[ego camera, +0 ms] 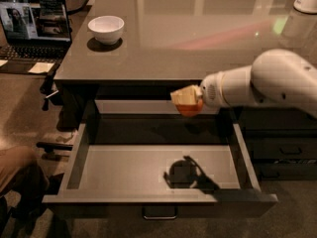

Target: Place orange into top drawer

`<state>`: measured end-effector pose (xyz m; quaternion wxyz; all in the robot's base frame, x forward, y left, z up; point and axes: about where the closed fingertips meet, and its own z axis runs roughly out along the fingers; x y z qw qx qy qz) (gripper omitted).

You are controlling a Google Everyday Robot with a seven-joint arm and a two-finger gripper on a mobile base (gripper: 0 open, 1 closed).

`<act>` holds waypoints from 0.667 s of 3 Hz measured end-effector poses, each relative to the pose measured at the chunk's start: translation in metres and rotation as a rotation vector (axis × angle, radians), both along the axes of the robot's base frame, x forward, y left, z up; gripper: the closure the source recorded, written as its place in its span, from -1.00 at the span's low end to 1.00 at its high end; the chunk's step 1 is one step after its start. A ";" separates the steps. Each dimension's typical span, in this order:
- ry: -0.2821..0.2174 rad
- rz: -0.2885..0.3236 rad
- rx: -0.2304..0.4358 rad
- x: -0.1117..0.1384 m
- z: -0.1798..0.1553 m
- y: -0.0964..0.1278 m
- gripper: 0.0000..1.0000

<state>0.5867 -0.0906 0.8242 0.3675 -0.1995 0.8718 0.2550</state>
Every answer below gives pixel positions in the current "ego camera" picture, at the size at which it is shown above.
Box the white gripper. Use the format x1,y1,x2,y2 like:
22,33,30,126
170,71,228,108

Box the orange fruit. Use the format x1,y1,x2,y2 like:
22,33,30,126
176,99,203,117

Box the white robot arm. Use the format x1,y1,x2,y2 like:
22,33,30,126
170,50,317,118

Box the open grey top drawer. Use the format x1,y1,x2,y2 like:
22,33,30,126
44,101,277,218

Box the dark side drawer cabinet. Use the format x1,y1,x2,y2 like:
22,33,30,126
238,108,317,180

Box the white ceramic bowl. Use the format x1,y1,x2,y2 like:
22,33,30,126
88,16,125,45

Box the black office chair base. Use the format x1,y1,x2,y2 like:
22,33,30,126
36,61,74,155

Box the white cylindrical container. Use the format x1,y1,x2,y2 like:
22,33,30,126
293,0,317,14

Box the white paper note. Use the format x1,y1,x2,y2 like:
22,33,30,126
28,62,53,74

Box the open black laptop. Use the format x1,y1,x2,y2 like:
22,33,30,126
0,0,72,62

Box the black shoe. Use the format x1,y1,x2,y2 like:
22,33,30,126
0,173,65,233

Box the person's leg brown trousers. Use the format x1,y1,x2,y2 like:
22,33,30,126
0,146,50,199

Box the metal drawer handle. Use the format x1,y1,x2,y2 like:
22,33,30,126
142,206,177,220

